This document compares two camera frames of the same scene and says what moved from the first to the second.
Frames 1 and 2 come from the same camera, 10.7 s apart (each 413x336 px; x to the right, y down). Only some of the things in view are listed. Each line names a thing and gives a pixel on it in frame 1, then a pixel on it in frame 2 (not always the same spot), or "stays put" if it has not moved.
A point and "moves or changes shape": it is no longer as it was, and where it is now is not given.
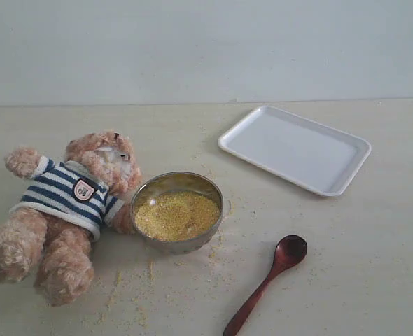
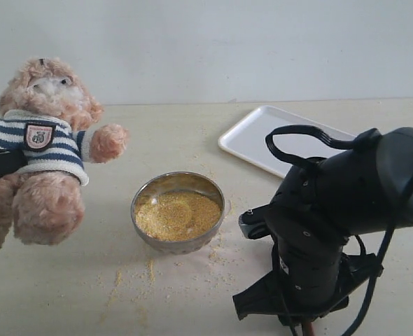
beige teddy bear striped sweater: (53, 227) → (46, 112)
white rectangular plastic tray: (318, 157) stays put
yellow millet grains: (176, 215) stays put
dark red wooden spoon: (290, 250) moves or changes shape
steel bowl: (177, 213) stays put
